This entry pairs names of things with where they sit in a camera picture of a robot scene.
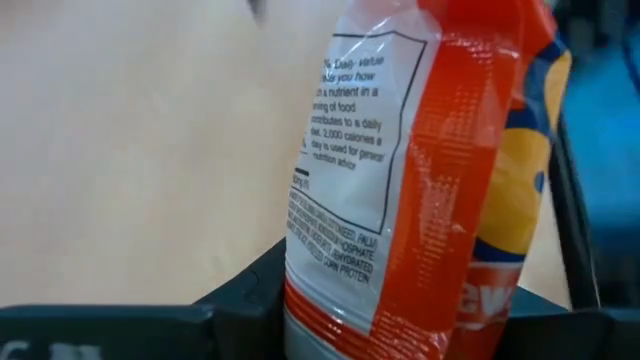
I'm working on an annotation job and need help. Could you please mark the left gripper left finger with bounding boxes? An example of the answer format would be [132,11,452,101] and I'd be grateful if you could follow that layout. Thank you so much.
[0,238,289,360]

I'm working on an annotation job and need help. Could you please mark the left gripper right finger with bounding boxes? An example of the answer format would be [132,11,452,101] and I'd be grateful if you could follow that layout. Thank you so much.
[499,285,640,360]

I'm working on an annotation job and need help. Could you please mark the orange Saucy Noods packet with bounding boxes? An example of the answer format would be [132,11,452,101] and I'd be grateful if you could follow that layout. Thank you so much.
[281,0,575,360]

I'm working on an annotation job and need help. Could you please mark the black table frame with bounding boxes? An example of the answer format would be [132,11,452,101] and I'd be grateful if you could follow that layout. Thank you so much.
[547,0,640,312]

